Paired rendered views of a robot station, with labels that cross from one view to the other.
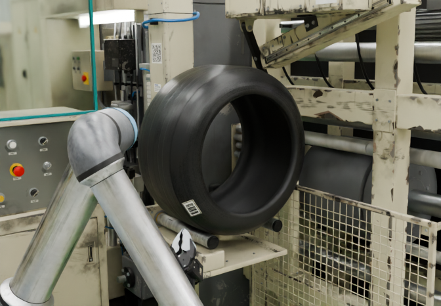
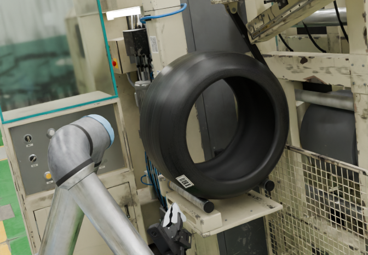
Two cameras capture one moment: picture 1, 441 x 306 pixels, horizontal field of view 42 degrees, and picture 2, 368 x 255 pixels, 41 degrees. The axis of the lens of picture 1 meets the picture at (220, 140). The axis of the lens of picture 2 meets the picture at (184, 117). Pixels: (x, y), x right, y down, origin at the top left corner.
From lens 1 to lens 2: 36 cm
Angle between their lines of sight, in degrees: 13
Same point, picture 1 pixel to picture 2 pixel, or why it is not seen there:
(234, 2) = not seen: outside the picture
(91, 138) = (61, 151)
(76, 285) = not seen: hidden behind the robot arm
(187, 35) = (177, 25)
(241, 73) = (216, 59)
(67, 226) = (67, 214)
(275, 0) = not seen: outside the picture
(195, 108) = (176, 97)
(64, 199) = (61, 195)
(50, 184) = not seen: hidden behind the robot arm
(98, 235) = (132, 196)
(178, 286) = not seen: outside the picture
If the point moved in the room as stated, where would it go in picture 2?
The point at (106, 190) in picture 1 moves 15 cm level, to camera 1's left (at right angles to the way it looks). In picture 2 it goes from (78, 193) to (27, 197)
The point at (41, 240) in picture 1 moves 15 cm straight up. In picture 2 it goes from (50, 226) to (39, 182)
